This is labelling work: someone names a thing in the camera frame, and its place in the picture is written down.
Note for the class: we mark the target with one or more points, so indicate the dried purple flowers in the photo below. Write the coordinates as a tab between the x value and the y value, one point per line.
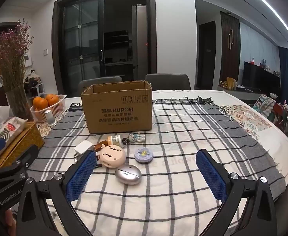
10	54

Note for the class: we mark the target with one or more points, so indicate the brown wooden piece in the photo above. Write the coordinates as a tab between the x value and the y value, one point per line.
101	145

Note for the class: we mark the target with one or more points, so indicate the patterned table runner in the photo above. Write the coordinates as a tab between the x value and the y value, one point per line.
247	119

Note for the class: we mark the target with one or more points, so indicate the grey white checked tablecloth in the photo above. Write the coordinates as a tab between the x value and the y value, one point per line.
173	132

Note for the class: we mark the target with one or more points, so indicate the brown cardboard box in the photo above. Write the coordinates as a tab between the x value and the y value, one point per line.
117	108

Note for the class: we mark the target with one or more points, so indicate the ceiling light strip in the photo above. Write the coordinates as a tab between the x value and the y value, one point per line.
269	7

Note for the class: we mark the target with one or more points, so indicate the white bottle with yellow cap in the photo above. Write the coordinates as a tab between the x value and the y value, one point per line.
115	140

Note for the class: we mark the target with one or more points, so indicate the dark wooden cabinet door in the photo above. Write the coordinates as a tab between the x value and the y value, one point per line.
230	46

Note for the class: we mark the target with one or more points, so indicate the black television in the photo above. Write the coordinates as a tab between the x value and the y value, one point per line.
259	77

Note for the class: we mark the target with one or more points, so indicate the silver refrigerator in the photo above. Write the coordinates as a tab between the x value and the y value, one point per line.
139	39

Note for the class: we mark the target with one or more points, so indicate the woven yellow tissue box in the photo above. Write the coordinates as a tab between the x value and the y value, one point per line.
23	142

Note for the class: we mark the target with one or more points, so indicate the colourful patterned chair cushion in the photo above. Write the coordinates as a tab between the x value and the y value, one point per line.
265	105

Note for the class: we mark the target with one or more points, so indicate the small white cup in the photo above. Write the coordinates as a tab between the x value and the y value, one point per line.
50	116

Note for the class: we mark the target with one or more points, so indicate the round peach plastic device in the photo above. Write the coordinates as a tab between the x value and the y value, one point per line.
112	156

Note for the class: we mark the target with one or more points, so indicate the white stool with toys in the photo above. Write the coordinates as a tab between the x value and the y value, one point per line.
34	83

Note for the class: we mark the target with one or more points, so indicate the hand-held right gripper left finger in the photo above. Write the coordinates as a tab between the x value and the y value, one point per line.
81	174

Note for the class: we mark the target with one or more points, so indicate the white plastic fruit basket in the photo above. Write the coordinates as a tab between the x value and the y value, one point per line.
56	109

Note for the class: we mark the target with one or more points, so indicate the white charger plug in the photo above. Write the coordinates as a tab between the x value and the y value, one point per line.
83	148

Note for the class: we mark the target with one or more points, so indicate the round purple tin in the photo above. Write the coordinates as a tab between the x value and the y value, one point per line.
144	155

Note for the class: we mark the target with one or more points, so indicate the glass vase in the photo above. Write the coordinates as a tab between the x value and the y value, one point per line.
18	103

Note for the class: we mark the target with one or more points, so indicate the grey chair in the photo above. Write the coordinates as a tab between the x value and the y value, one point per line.
168	81
97	83

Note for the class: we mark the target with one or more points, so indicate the orange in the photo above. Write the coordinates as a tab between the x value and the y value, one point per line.
52	98
39	102

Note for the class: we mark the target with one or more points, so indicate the silver oval case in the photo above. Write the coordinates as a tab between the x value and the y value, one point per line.
128	174

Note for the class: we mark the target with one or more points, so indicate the dark doorway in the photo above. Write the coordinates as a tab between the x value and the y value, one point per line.
206	56

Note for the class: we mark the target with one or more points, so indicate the dark framed sliding glass door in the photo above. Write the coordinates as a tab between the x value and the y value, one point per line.
85	44

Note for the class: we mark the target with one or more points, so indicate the person's left hand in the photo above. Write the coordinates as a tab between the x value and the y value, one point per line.
9	220

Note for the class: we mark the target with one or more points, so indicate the white wall panel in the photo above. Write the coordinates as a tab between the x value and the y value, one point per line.
29	61

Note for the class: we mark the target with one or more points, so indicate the white television cabinet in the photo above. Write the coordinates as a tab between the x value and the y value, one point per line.
242	94

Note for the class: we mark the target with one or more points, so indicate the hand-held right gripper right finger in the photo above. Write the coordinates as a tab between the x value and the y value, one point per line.
211	177

